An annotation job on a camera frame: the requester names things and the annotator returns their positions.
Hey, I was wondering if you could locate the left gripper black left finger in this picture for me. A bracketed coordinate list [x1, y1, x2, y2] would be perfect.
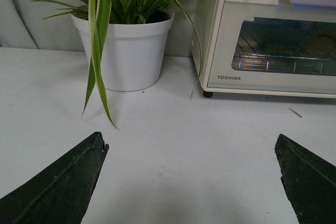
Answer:
[1, 132, 103, 223]

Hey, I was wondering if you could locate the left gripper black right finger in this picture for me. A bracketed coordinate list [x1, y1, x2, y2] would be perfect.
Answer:
[275, 134, 335, 223]

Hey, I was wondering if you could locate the glass oven door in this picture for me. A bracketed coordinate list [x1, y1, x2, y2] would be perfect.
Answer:
[204, 0, 335, 97]

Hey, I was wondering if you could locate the cream Toshiba toaster oven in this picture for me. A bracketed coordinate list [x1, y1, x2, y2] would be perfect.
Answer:
[191, 0, 335, 98]

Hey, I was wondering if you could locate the small fallen leaf piece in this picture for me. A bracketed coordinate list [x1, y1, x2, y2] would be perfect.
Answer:
[288, 108, 303, 118]

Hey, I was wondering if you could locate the white plastic flower pot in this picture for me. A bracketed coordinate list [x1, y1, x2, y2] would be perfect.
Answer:
[70, 8, 175, 92]

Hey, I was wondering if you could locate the wire oven rack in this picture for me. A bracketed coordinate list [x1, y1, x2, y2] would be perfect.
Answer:
[231, 33, 335, 77]

